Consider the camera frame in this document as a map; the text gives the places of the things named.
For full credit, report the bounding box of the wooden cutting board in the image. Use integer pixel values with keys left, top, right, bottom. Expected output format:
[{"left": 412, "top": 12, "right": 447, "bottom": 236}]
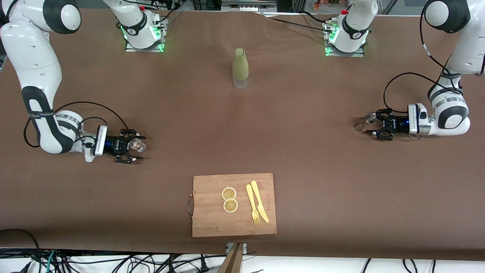
[{"left": 188, "top": 173, "right": 277, "bottom": 238}]

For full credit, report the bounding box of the brown table cover sheet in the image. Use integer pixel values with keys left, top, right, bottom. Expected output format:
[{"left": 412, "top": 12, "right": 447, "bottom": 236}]
[{"left": 0, "top": 9, "right": 485, "bottom": 261}]

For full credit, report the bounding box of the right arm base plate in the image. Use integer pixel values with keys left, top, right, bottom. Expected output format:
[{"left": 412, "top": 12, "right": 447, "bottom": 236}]
[{"left": 125, "top": 16, "right": 168, "bottom": 53}]

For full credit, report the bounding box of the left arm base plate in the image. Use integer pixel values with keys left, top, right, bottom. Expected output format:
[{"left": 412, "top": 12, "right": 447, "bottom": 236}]
[{"left": 325, "top": 21, "right": 365, "bottom": 57}]

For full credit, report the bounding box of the green sleeved bottle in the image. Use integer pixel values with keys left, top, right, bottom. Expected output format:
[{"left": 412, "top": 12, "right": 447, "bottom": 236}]
[{"left": 232, "top": 48, "right": 249, "bottom": 89}]

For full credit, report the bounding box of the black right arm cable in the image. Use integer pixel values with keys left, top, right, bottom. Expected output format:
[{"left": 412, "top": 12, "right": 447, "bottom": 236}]
[{"left": 23, "top": 101, "right": 128, "bottom": 149}]

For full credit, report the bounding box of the black base power cable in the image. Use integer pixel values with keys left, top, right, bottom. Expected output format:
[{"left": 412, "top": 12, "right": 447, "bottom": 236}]
[{"left": 261, "top": 11, "right": 336, "bottom": 34}]

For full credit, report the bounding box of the teal floor cable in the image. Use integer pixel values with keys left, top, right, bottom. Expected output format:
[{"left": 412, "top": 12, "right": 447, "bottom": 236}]
[{"left": 45, "top": 249, "right": 58, "bottom": 273}]

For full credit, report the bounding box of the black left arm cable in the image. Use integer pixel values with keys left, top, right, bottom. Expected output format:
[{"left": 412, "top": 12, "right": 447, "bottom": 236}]
[{"left": 383, "top": 0, "right": 466, "bottom": 114}]

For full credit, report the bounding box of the yellow plastic fork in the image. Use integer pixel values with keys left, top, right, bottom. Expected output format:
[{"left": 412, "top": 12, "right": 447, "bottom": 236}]
[{"left": 246, "top": 184, "right": 260, "bottom": 225}]

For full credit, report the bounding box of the aluminium frame post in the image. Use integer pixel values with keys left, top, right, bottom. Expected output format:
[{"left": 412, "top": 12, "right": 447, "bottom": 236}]
[{"left": 218, "top": 243, "right": 247, "bottom": 273}]

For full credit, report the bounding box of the yellow plastic knife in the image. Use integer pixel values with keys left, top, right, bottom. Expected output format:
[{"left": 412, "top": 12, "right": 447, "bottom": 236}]
[{"left": 250, "top": 180, "right": 270, "bottom": 223}]

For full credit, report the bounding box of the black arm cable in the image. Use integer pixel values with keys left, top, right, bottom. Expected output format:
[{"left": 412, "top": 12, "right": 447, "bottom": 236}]
[
  {"left": 23, "top": 101, "right": 128, "bottom": 149},
  {"left": 383, "top": 0, "right": 466, "bottom": 114}
]

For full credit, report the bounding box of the grey metal device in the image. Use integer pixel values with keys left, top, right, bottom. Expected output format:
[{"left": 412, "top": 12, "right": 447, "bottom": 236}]
[{"left": 222, "top": 0, "right": 277, "bottom": 12}]

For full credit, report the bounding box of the steel double jigger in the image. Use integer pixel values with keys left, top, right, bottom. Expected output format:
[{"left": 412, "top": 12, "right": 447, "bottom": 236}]
[{"left": 353, "top": 114, "right": 376, "bottom": 132}]

